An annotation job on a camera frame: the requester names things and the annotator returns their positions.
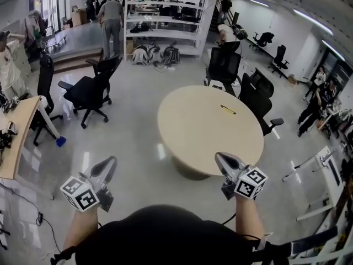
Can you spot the tall-backed black office chair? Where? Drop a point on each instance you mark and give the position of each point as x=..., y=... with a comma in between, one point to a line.
x=45, y=76

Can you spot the person's right forearm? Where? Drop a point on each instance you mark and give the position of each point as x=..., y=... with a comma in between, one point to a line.
x=246, y=217

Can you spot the long ceiling light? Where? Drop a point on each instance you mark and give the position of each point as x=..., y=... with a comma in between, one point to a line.
x=313, y=21
x=259, y=3
x=333, y=50

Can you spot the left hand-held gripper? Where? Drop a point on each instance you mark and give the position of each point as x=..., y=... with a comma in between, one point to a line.
x=80, y=195

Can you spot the black double door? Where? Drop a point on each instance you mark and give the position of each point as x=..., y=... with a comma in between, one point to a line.
x=342, y=73

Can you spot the yellow utility knife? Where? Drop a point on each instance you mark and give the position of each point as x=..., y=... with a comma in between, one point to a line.
x=228, y=109

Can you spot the black padded office chair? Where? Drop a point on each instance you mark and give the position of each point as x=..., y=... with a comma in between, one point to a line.
x=256, y=98

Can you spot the coat rack with clothes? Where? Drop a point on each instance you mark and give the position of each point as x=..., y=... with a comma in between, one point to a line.
x=36, y=29

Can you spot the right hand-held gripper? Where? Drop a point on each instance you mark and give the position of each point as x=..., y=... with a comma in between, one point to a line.
x=251, y=185

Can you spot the white desk frame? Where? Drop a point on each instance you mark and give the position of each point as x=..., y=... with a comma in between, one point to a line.
x=325, y=172

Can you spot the dark staircase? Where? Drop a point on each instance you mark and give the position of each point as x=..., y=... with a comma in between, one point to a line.
x=218, y=15

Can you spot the glass entrance door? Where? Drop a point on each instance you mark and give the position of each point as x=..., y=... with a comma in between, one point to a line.
x=52, y=10

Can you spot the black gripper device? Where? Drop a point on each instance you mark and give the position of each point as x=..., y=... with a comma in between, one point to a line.
x=8, y=135
x=11, y=103

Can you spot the person's left forearm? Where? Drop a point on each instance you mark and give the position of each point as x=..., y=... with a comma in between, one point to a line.
x=80, y=228

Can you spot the black mesh-back office chair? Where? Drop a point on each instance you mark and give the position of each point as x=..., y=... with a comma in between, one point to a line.
x=223, y=65

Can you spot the black and white backpack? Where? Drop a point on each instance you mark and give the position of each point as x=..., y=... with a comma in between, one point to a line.
x=139, y=55
x=154, y=52
x=172, y=54

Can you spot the white desk leg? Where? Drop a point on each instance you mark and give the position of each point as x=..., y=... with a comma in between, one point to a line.
x=48, y=117

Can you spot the white shelving unit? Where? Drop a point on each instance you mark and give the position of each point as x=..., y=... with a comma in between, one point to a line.
x=165, y=19

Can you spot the cardboard box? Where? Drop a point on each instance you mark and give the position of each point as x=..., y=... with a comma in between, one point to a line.
x=78, y=16
x=293, y=80
x=129, y=47

